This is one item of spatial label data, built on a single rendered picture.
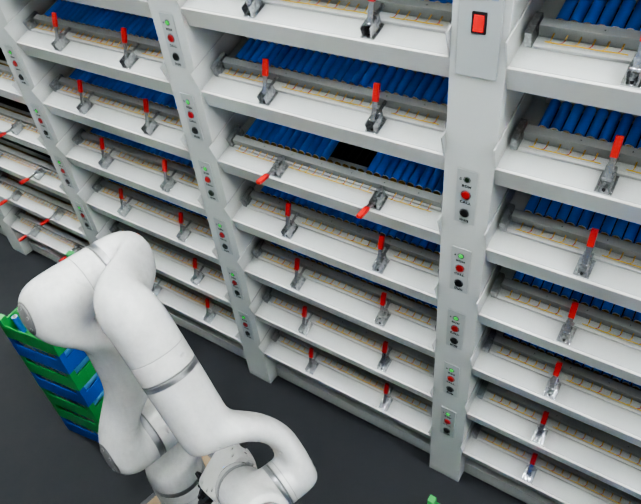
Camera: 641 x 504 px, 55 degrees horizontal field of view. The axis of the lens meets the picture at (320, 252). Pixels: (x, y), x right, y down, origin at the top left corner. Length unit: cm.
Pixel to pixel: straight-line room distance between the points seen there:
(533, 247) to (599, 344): 25
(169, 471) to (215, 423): 46
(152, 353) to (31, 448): 146
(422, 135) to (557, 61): 29
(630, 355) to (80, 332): 102
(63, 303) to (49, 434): 135
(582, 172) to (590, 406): 58
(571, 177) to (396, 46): 37
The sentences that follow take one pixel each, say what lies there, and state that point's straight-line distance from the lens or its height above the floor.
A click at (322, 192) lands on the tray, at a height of 93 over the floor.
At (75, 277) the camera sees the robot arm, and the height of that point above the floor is 112.
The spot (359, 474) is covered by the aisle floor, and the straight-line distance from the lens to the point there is 200.
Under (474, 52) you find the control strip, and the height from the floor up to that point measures 132.
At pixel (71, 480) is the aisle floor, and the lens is 222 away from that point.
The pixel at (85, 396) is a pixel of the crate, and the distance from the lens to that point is 201.
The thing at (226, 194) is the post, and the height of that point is 82.
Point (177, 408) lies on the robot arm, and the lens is 95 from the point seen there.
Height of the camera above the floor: 176
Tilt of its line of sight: 42 degrees down
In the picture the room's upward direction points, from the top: 7 degrees counter-clockwise
